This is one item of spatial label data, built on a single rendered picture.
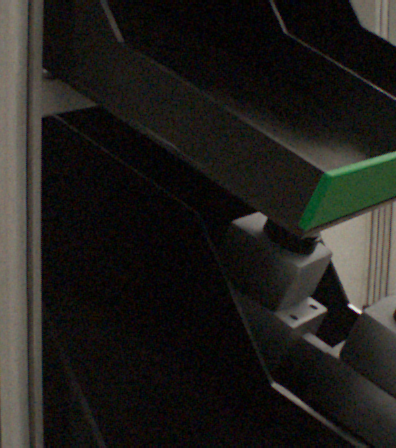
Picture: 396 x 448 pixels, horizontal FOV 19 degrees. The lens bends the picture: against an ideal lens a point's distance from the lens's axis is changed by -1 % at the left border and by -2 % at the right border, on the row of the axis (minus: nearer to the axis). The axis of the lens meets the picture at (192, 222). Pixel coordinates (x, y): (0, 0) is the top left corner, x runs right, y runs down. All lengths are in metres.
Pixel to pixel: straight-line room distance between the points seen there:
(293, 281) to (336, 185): 0.23
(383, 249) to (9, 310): 3.99
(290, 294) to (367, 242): 3.77
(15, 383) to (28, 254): 0.05
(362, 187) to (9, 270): 0.12
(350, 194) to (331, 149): 0.07
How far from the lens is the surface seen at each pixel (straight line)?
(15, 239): 0.41
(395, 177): 0.44
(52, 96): 0.43
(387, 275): 4.41
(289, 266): 0.60
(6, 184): 0.41
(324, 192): 0.37
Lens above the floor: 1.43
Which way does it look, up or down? 12 degrees down
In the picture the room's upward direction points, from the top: 1 degrees clockwise
